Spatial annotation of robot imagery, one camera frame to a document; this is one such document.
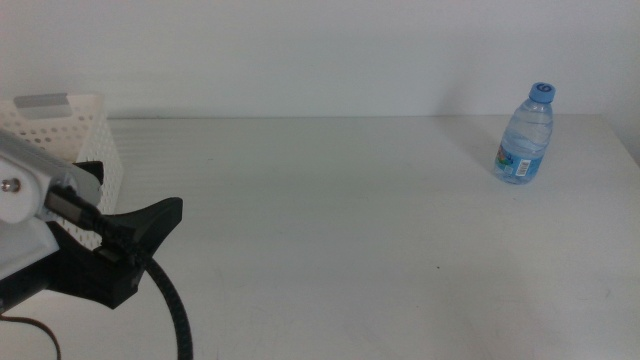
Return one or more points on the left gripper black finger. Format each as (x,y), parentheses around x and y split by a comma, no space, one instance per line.
(155,215)
(94,169)

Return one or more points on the clear water bottle blue cap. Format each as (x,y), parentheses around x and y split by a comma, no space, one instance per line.
(525,140)

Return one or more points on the white perforated plastic basket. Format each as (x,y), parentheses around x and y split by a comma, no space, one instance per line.
(90,135)

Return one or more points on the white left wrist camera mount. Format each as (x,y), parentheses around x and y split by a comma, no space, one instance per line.
(20,240)

